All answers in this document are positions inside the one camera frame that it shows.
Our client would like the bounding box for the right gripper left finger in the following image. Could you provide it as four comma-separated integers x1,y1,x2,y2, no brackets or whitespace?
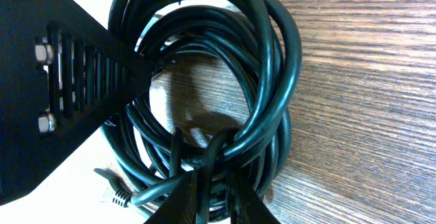
1,0,151,204

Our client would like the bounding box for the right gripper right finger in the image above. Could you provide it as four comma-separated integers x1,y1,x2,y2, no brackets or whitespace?
142,170,279,224

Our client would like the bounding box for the black USB cable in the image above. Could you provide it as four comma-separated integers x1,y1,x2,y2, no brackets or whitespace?
93,127,239,218
100,0,303,223

